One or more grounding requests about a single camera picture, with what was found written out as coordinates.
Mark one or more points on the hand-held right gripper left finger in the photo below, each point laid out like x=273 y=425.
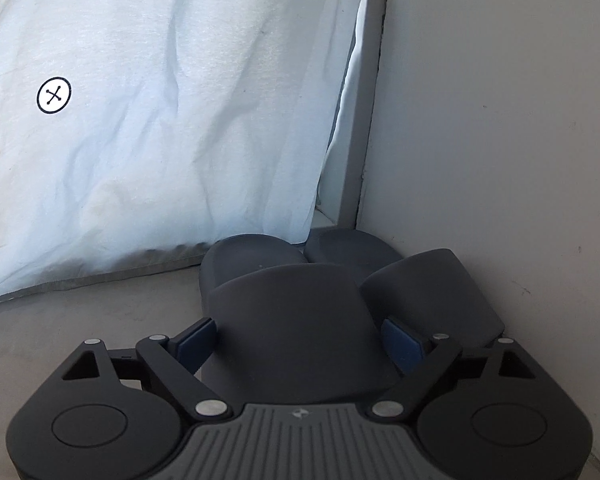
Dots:
x=200 y=342

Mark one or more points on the dark grey slide sandal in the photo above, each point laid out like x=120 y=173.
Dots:
x=290 y=320
x=445 y=290

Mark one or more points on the white printed sheet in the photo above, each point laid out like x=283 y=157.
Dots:
x=180 y=110

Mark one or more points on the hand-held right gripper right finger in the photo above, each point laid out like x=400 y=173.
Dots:
x=402 y=345

